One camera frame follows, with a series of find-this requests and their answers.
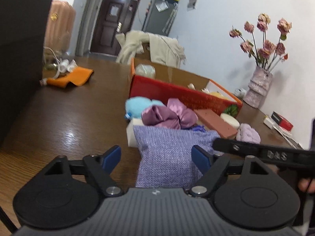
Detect grey refrigerator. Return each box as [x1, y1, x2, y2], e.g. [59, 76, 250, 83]
[141, 0, 179, 39]

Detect pale green round puff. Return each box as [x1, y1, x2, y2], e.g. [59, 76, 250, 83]
[135, 64, 156, 79]

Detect person's right hand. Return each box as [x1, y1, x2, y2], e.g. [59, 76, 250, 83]
[297, 178, 315, 194]

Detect pink suitcase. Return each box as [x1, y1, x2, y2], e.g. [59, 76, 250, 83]
[44, 0, 76, 53]

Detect brown wooden chair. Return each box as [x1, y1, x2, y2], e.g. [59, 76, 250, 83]
[138, 42, 152, 61]

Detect brick pink sponge block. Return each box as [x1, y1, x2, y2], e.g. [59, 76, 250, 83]
[194, 109, 239, 140]

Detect white round pad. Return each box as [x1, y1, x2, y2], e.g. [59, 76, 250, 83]
[220, 113, 241, 130]

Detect lavender woven sachet bag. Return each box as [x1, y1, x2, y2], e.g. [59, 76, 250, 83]
[133, 125, 222, 188]

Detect dark brown door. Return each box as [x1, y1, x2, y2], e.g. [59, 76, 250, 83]
[90, 0, 141, 56]

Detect white foam block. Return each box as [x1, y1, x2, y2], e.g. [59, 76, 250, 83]
[126, 117, 145, 148]

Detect beige coat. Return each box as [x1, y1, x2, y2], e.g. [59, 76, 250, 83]
[115, 30, 186, 69]

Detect red cardboard box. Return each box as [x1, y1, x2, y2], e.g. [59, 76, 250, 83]
[128, 57, 244, 118]

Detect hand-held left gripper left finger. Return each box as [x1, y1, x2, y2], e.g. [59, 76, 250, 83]
[44, 145, 123, 197]

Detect dark flat panel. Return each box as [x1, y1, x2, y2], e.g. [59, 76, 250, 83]
[0, 0, 59, 148]

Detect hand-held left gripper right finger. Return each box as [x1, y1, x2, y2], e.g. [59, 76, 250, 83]
[188, 145, 277, 198]

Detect yellow plush item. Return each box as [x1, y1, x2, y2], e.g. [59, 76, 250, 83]
[209, 91, 231, 100]

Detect small red box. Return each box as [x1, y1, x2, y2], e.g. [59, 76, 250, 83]
[271, 111, 294, 131]

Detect orchid satin scrunchie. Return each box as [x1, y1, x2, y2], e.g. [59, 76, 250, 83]
[167, 98, 199, 129]

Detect mauve satin scrunchie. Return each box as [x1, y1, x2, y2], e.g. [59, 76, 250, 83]
[141, 105, 182, 130]

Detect lilac fuzzy knit item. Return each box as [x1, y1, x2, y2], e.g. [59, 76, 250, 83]
[236, 123, 261, 144]

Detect pink textured vase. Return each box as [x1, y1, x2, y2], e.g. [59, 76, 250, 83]
[242, 66, 273, 109]

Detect white charger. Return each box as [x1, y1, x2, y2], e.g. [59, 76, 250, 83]
[263, 118, 292, 137]

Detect orange cloth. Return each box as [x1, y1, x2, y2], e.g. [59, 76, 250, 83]
[47, 66, 94, 88]

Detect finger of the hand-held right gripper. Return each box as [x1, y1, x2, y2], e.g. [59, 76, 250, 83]
[212, 138, 299, 171]

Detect dried pink roses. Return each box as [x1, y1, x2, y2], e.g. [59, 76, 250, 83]
[229, 13, 293, 72]

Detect light blue plush toy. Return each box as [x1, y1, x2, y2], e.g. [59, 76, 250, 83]
[125, 97, 168, 120]

